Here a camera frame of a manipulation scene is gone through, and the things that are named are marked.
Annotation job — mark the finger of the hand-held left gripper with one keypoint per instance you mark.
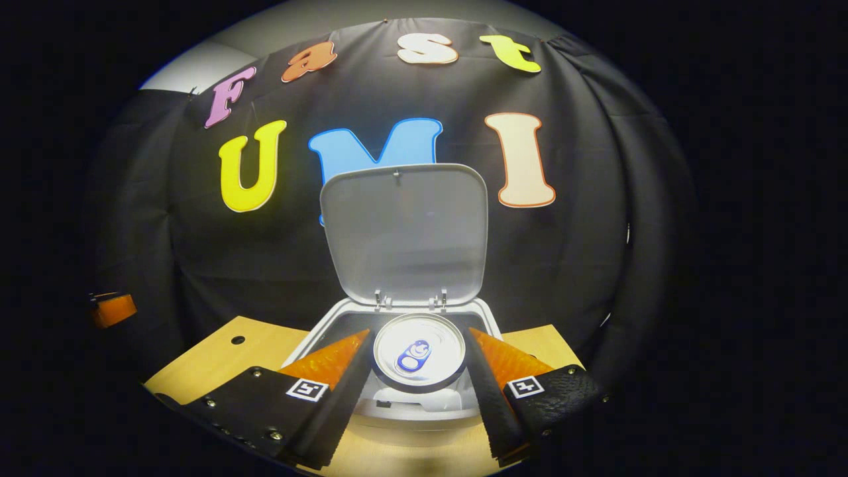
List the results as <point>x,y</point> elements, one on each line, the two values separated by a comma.
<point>112,310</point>

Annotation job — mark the light wooden desktop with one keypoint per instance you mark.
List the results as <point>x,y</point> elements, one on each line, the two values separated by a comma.
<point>218,364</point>

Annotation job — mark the white desktop garbage bin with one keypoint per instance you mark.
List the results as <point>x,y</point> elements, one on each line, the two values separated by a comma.
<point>404,232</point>

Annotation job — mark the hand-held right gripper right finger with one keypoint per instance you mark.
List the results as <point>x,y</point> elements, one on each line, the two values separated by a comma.
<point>493,411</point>

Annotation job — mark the blue pop can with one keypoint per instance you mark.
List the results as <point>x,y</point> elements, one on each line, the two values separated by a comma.
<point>417,354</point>

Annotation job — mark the black backdrop cloth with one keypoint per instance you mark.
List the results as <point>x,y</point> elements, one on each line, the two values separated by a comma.
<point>583,232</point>

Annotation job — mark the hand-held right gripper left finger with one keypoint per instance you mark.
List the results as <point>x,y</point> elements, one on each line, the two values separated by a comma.
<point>341,411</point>

